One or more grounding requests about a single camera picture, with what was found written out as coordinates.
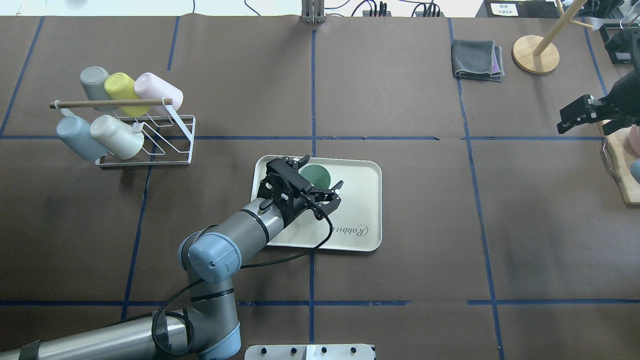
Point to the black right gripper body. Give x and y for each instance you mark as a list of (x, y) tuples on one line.
[(621, 101)]

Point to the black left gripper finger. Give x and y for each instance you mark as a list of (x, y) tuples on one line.
[(286, 166), (323, 201)]

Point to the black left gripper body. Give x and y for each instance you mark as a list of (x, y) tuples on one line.
[(301, 203)]

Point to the green cup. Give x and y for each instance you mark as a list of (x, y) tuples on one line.
[(317, 175)]

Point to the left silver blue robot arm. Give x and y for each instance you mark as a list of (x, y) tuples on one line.
[(202, 317)]

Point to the pink cup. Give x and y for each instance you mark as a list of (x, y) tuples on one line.
[(149, 86)]

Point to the beige cup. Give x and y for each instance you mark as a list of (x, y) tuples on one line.
[(116, 136)]

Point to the yellow cup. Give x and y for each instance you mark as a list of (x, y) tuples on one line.
[(120, 86)]

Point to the blue cup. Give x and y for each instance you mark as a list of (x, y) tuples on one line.
[(74, 131)]

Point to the grey cup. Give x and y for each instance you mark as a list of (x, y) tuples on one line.
[(93, 80)]

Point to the wooden cutting board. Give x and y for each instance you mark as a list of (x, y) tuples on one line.
[(620, 153)]

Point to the wooden mug tree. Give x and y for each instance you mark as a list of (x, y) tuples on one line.
[(537, 54)]

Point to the folded grey cloth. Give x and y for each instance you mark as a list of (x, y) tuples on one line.
[(477, 59)]

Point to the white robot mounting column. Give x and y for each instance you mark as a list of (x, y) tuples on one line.
[(340, 351)]

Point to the black label box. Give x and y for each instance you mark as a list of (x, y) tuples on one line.
[(531, 9)]

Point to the white wire cup rack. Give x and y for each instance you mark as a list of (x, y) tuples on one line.
[(168, 141)]

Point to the aluminium frame post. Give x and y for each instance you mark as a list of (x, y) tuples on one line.
[(313, 11)]

